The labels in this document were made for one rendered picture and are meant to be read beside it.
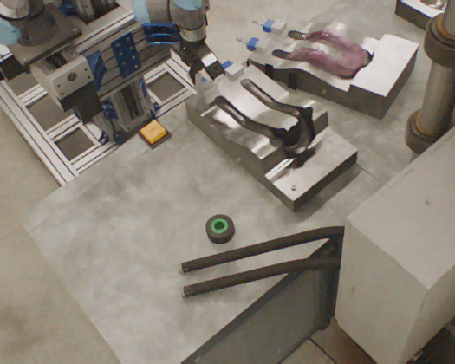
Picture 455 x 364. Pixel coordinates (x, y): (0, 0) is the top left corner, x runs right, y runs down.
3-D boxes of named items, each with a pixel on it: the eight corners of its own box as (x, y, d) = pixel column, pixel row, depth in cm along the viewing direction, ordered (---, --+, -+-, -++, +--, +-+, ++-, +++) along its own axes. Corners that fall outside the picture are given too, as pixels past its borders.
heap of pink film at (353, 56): (281, 61, 194) (280, 43, 188) (307, 30, 202) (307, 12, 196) (352, 87, 184) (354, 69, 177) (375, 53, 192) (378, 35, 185)
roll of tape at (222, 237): (238, 223, 166) (237, 217, 163) (230, 247, 162) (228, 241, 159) (211, 217, 168) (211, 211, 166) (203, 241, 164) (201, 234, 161)
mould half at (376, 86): (248, 69, 202) (245, 46, 193) (284, 25, 213) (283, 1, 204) (381, 120, 182) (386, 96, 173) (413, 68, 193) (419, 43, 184)
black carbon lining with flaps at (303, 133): (211, 105, 185) (207, 84, 177) (250, 79, 190) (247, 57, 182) (286, 168, 167) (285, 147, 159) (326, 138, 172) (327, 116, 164)
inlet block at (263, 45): (233, 48, 205) (231, 36, 201) (240, 40, 207) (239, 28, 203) (264, 60, 200) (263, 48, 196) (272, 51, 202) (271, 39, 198)
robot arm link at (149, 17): (142, 4, 171) (178, 3, 169) (135, 29, 164) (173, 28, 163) (136, -18, 164) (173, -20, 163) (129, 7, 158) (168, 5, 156)
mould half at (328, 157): (189, 120, 192) (182, 91, 181) (248, 79, 199) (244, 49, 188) (293, 212, 166) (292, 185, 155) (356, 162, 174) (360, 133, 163)
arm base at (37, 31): (8, 31, 192) (-4, 8, 184) (47, 10, 197) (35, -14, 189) (27, 53, 185) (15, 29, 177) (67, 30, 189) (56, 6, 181)
